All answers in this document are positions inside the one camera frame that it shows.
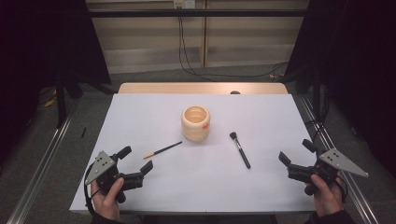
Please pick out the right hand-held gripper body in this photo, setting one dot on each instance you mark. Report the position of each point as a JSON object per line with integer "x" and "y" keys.
{"x": 327, "y": 168}

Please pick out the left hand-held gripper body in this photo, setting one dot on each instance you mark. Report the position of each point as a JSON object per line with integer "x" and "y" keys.
{"x": 107, "y": 174}

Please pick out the black makeup brush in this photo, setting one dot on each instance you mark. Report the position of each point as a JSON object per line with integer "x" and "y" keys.
{"x": 240, "y": 150}

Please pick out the person's right hand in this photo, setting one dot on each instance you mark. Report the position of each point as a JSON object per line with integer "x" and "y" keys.
{"x": 327, "y": 196}

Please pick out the person's left hand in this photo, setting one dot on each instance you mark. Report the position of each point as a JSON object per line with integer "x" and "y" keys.
{"x": 106, "y": 203}

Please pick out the small black floor item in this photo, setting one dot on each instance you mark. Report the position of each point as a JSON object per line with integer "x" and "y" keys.
{"x": 83, "y": 132}

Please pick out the white table sheet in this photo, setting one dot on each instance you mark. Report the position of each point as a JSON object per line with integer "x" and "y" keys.
{"x": 199, "y": 180}

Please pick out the wooden table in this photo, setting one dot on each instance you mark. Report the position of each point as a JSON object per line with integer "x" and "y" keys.
{"x": 174, "y": 87}

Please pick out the dark table grommet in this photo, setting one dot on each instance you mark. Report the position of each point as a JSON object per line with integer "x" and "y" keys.
{"x": 235, "y": 92}

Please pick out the yellow floor tape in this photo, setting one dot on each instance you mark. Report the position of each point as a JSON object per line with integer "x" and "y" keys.
{"x": 49, "y": 103}

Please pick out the black curtain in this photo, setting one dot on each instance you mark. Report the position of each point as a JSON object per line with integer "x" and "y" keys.
{"x": 37, "y": 46}
{"x": 358, "y": 62}

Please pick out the black horizontal bar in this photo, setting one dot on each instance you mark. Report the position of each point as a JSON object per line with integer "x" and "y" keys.
{"x": 155, "y": 13}

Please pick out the aluminium floor rail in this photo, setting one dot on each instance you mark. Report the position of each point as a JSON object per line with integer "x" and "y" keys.
{"x": 40, "y": 171}
{"x": 358, "y": 193}

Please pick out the black stand post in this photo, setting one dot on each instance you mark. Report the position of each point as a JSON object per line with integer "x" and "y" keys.
{"x": 61, "y": 102}

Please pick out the wooden wall post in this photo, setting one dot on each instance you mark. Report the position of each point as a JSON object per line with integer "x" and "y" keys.
{"x": 204, "y": 37}

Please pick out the white wall outlet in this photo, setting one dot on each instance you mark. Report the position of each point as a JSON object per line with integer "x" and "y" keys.
{"x": 184, "y": 3}

